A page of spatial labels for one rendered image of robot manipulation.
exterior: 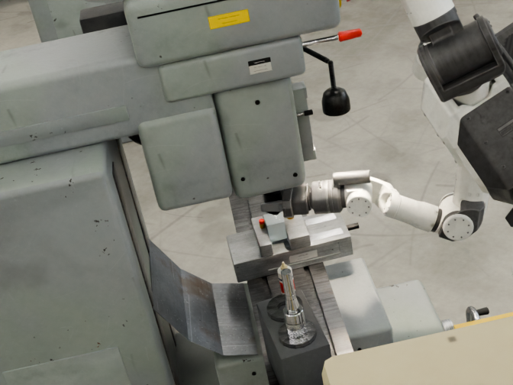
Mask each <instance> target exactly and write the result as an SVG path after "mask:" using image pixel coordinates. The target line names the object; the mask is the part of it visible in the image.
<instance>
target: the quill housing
mask: <svg viewBox="0 0 513 385"><path fill-rule="evenodd" d="M212 95H213V99H214V103H215V109H216V113H217V117H218V124H219V128H220V131H221V137H222V141H223V145H224V152H225V156H226V159H227V166H228V169H229V174H230V178H231V184H232V188H233V191H234V193H235V195H236V196H238V197H240V198H248V197H251V196H258V195H262V194H266V193H272V192H275V191H280V190H284V189H290V188H293V187H297V186H300V185H302V184H303V183H304V181H305V179H306V172H305V163H304V158H303V153H302V144H301V139H300V134H299V129H298V120H297V114H296V110H295V101H294V95H293V91H292V81H291V79H290V77H288V78H284V79H278V80H274V81H270V82H264V83H260V84H256V85H252V86H245V87H242V88H238V89H232V90H228V91H223V92H217V93H213V94H212Z"/></svg>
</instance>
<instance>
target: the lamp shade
mask: <svg viewBox="0 0 513 385"><path fill-rule="evenodd" d="M321 104H322V110H323V113H324V114H325V115H328V116H341V115H345V114H346V113H348V112H349V111H350V97H349V96H348V94H347V92H346V90H345V89H344V88H341V87H339V86H337V88H336V89H332V88H331V87H330V88H328V89H326V90H325V91H324V93H323V96H322V100H321Z"/></svg>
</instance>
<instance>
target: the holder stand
mask: <svg viewBox="0 0 513 385"><path fill-rule="evenodd" d="M295 296H296V298H297V300H298V304H300V305H302V307H303V311H304V315H305V323H306V328H307V332H306V333H305V335H303V336H302V337H300V338H292V337H290V336H288V334H287V331H286V323H285V319H284V315H283V309H284V307H285V306H286V297H285V294H282V295H278V296H276V297H274V298H272V299H267V300H264V301H262V302H258V303H257V304H256V306H257V310H258V314H259V317H260V324H261V328H262V332H263V338H264V342H265V346H266V353H267V356H268V358H269V362H270V363H271V365H272V368H273V370H274V373H275V375H276V378H277V380H278V382H279V385H324V384H323V379H322V371H323V367H324V362H325V361H326V360H327V359H329V358H331V357H332V356H331V347H330V344H329V342H328V340H327V338H326V336H325V334H324V332H323V330H322V328H321V326H320V325H319V323H318V320H317V319H316V317H315V314H314V313H313V311H312V309H311V307H310V305H309V304H308V301H307V299H306V298H305V295H304V293H303V292H302V290H296V291H295Z"/></svg>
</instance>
